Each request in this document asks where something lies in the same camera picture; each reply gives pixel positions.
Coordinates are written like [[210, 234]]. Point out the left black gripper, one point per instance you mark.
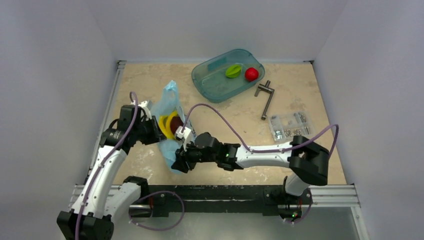
[[156, 135]]

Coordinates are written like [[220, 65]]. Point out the dark brown fake fruit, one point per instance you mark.
[[175, 123]]

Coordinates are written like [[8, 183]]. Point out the yellow fake banana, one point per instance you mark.
[[164, 125]]

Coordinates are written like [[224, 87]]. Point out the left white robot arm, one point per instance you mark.
[[92, 216]]

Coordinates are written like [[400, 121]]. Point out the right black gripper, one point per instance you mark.
[[184, 158]]

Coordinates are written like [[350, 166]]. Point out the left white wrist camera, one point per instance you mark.
[[146, 109]]

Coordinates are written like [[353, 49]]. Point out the light blue plastic bag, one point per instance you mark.
[[169, 102]]

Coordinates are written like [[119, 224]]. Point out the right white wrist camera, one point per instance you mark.
[[184, 134]]

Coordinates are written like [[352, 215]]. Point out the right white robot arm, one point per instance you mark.
[[307, 160]]

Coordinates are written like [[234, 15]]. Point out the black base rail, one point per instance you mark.
[[268, 200]]

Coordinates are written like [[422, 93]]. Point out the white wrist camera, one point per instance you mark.
[[146, 109], [184, 134]]

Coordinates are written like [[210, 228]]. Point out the teal plastic tub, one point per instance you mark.
[[210, 80]]

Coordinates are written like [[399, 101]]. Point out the clear plastic screw box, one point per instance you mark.
[[284, 127]]

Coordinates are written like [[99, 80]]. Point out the red fake apple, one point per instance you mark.
[[251, 74]]

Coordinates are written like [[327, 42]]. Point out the green fake fruit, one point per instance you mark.
[[233, 71]]

